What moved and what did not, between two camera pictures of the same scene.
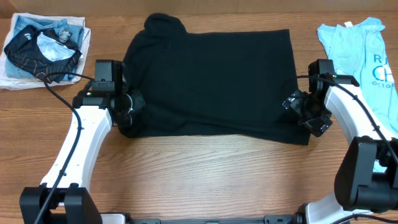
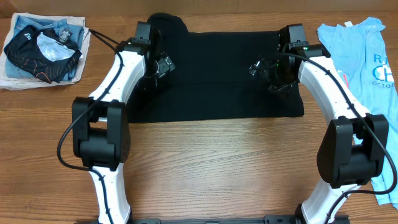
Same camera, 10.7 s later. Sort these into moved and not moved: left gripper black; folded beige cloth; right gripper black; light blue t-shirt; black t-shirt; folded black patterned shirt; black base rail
Moved: black t-shirt; right gripper black; left gripper black
Not moved: folded black patterned shirt; light blue t-shirt; folded beige cloth; black base rail
